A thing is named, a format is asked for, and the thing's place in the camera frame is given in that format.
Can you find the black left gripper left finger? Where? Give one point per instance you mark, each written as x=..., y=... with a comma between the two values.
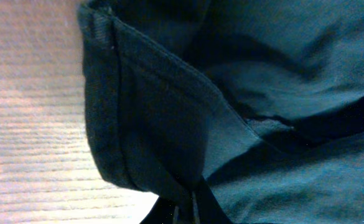
x=163, y=212

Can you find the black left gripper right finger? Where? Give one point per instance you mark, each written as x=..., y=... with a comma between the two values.
x=206, y=209

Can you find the black t-shirt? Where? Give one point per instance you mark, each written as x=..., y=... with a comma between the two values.
x=263, y=99

